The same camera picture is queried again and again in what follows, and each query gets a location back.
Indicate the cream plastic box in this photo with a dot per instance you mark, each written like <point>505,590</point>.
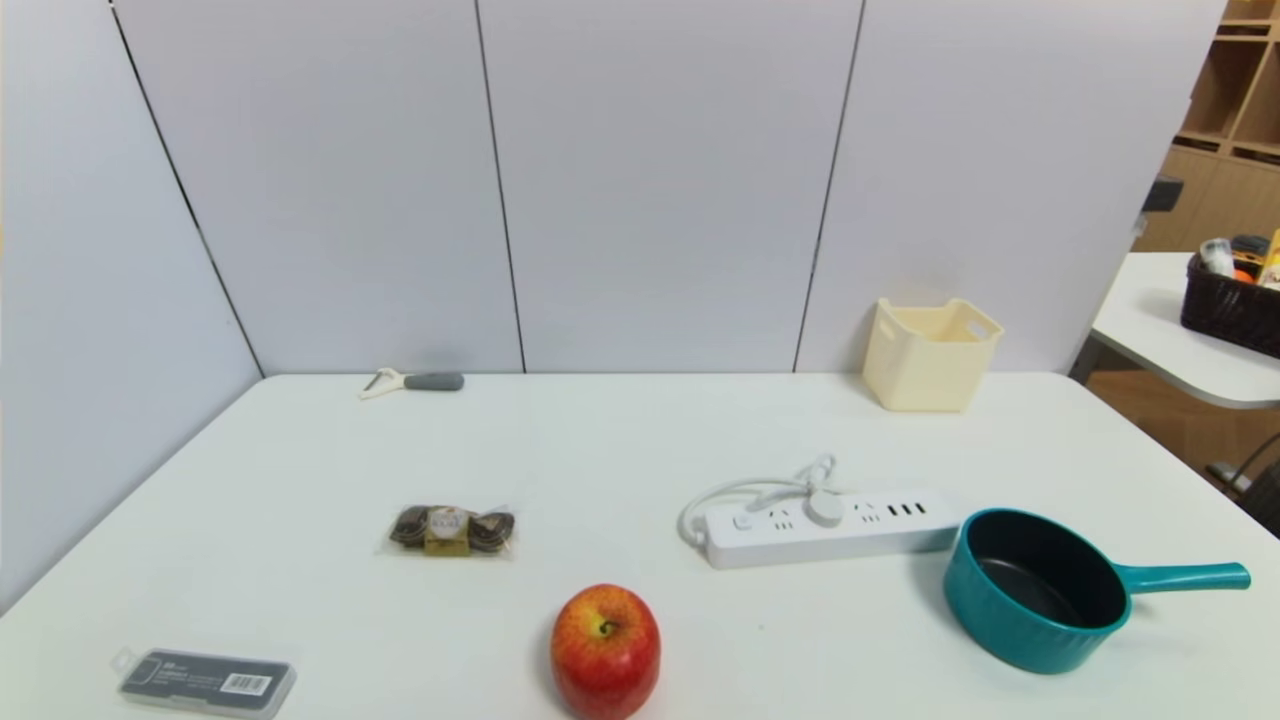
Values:
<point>925,375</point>

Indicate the chocolate pack with gold label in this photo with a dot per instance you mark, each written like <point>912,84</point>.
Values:
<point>447,532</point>

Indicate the red yellow apple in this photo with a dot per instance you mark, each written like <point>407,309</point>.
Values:
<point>605,655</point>

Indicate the teal saucepan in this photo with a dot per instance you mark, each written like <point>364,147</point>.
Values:
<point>1010,630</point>

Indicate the white side table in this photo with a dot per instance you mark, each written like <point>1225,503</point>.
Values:
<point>1150,310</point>

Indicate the clear plastic case black insert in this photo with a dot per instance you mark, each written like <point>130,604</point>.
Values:
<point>200,680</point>

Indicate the white bottle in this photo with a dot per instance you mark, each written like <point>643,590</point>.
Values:
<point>1217,257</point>

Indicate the dark wicker basket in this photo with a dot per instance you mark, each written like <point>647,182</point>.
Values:
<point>1230,310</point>

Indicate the wooden shelf unit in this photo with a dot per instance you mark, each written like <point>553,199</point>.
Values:
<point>1220,190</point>

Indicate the black round lid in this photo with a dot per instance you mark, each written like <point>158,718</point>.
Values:
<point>1250,244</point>

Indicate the yellow carton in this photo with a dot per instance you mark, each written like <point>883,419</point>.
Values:
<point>1272,262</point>

